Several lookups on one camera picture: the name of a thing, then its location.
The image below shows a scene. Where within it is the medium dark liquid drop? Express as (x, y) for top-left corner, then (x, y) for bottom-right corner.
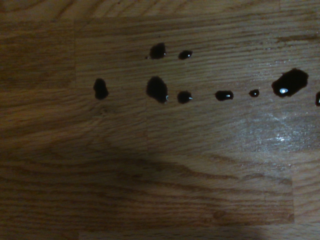
(145, 42), (167, 60)
(93, 78), (110, 101)
(145, 75), (170, 105)

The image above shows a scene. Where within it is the large dark liquid drop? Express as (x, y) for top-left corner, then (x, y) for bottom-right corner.
(271, 67), (310, 98)

